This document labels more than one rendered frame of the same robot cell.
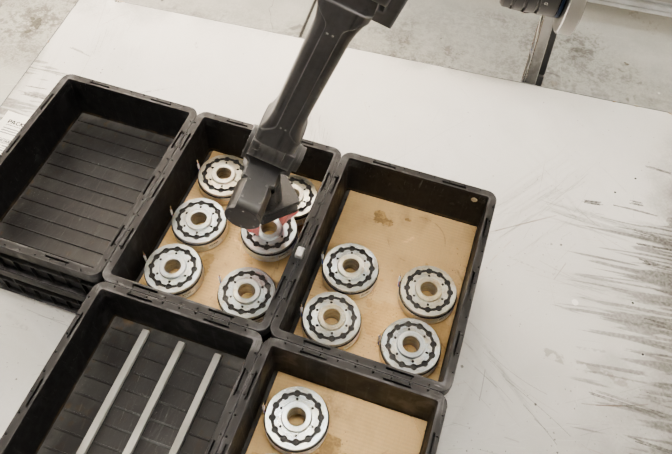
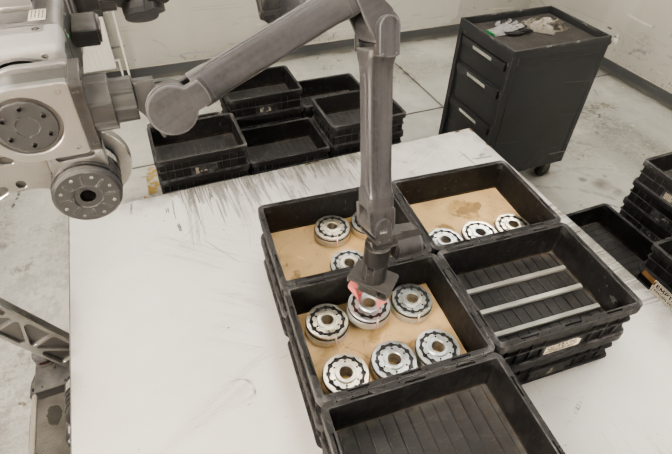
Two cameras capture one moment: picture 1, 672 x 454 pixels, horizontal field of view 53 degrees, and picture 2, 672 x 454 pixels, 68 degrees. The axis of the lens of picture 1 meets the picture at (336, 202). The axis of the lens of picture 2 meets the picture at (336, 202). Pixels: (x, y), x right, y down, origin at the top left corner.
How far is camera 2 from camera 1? 133 cm
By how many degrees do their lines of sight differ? 73
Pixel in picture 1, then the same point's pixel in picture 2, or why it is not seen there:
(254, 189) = (404, 227)
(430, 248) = (298, 246)
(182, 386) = (481, 303)
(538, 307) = not seen: hidden behind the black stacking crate
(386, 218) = (294, 274)
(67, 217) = not seen: outside the picture
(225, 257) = (397, 337)
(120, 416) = (523, 318)
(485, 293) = not seen: hidden behind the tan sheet
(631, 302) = (242, 195)
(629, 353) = (274, 188)
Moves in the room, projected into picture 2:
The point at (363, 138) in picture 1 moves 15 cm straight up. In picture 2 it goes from (197, 371) to (188, 336)
